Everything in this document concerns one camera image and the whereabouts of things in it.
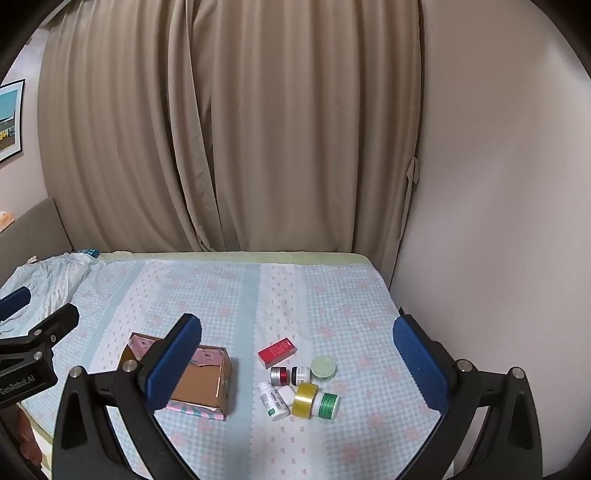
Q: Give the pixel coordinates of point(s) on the small red jar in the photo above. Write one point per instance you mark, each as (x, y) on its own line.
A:
(279, 376)

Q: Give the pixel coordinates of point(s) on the pale green mattress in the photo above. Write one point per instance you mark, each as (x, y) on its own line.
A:
(231, 256)

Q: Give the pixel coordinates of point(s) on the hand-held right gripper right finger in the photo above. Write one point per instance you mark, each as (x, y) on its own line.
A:
(420, 364)

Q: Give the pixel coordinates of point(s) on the small teal item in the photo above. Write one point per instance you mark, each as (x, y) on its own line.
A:
(88, 253)

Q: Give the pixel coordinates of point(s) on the brown cardboard box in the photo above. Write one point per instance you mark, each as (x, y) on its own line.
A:
(198, 385)

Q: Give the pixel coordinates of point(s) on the black lid white jar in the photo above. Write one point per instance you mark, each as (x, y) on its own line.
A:
(300, 374)

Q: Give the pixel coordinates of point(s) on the crumpled white quilt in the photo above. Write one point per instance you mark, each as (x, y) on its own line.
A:
(51, 277)

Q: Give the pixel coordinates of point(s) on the white pill bottle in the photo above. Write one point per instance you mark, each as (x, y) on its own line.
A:
(272, 401)

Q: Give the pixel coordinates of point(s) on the grey padded headboard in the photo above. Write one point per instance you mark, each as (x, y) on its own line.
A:
(37, 235)

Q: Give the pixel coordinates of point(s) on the pink bow printed bedsheet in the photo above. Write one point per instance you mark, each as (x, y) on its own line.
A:
(300, 300)

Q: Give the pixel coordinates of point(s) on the pale green round jar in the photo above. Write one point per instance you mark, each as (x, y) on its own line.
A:
(323, 368)

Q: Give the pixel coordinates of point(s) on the person's left forearm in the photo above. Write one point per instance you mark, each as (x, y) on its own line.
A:
(28, 429)

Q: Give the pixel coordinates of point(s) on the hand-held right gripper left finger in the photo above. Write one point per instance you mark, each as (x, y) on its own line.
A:
(173, 364)

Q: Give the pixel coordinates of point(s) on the small orange item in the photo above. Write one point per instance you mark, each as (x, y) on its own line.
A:
(4, 220)

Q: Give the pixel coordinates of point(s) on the white earbuds case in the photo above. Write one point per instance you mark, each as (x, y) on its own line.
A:
(286, 394)

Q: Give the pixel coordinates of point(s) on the green label white jar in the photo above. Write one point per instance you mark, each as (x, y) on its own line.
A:
(327, 406)

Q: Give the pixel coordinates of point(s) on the small red carton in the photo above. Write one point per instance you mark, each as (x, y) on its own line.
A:
(276, 353)

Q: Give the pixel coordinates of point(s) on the framed wall picture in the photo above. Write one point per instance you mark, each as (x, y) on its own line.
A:
(10, 120)

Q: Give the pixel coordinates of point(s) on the beige curtain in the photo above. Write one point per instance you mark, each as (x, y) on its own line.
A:
(300, 129)
(115, 129)

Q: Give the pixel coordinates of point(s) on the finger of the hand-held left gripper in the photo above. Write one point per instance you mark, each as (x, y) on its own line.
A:
(14, 302)
(57, 321)

